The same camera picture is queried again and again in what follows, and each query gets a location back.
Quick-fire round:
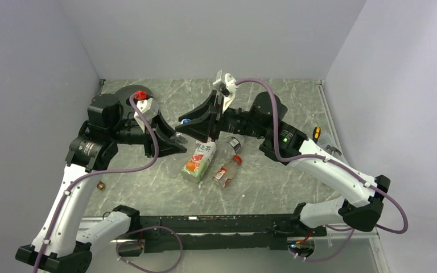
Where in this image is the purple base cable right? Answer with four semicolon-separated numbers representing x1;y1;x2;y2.
288;224;372;263

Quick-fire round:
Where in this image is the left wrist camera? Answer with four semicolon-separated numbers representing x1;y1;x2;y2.
130;90;159;132

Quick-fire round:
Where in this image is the green fruit tea bottle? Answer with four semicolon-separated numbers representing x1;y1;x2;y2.
180;140;216;184

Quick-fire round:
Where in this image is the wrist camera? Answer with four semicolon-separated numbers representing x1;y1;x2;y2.
213;69;237;113
130;90;159;132

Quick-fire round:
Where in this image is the clear bottle black label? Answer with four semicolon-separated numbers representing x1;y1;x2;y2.
217;134;245;159

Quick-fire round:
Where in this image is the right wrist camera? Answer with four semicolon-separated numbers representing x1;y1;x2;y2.
213;69;237;113

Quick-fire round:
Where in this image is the small orange cap bottle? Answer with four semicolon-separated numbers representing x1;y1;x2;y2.
213;155;242;188

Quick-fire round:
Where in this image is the small metal hammer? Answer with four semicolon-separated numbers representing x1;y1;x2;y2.
325;145;343;157

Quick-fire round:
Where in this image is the blue Pocari Sweat cap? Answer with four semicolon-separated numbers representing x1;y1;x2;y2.
180;119;191;125

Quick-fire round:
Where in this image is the yellow black screwdriver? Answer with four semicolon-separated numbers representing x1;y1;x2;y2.
312;126;321;143

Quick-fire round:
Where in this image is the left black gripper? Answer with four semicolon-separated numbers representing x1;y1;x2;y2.
109;110;187;159

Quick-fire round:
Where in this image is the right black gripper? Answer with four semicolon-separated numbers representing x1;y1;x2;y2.
176;90;269;143

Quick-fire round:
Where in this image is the small brass fitting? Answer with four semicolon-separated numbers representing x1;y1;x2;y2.
96;181;106;191

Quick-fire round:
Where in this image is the clear Pocari Sweat bottle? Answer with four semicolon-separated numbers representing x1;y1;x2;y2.
165;133;195;178

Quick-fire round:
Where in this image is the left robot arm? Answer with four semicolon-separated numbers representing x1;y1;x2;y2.
15;90;185;272

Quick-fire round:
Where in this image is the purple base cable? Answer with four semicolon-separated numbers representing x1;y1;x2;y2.
288;224;372;263
116;226;184;273

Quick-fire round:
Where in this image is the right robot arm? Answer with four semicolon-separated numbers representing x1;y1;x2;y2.
176;90;390;236

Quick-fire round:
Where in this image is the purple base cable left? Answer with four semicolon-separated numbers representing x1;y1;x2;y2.
116;226;184;273

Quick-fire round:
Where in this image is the black filament spool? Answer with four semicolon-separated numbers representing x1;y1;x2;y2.
114;85;154;113

